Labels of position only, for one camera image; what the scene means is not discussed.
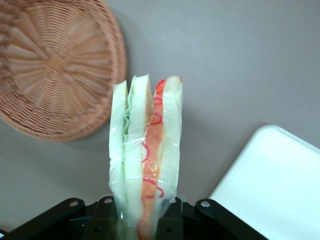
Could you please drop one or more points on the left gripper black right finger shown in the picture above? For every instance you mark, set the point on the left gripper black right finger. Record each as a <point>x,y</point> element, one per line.
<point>220,220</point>

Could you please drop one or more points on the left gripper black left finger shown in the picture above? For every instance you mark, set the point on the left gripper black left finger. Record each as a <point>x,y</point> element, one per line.
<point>62,217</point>

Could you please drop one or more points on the triangle sandwich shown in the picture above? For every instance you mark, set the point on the triangle sandwich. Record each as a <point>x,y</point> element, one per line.
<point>135,150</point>

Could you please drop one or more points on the white rectangular plastic tray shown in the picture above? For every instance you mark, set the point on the white rectangular plastic tray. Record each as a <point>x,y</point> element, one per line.
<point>275,175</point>

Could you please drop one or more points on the brown round wicker basket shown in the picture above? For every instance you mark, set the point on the brown round wicker basket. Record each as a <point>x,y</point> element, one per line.
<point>50,75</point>

